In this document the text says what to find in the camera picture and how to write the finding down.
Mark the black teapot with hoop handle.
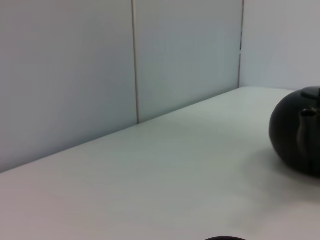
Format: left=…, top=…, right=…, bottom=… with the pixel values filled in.
left=269, top=86, right=320, bottom=179

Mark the small dark teacup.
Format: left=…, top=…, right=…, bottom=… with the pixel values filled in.
left=204, top=235, right=248, bottom=240

